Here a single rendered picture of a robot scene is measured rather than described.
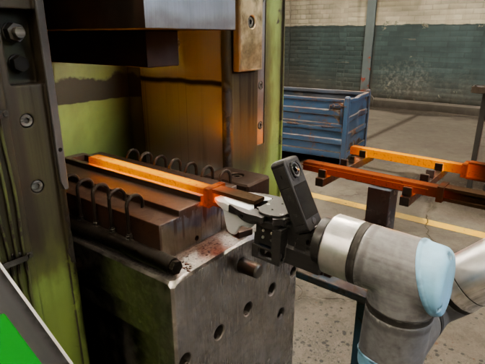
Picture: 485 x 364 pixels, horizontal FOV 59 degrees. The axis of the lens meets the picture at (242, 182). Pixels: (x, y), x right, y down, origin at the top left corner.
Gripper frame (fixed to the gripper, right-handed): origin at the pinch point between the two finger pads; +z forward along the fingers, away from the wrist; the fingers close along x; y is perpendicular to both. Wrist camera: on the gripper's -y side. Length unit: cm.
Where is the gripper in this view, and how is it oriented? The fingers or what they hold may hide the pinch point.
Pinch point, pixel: (224, 195)
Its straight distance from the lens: 74.1
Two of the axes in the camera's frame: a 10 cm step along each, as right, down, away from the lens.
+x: 6.0, -2.5, 7.6
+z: -8.0, -2.3, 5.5
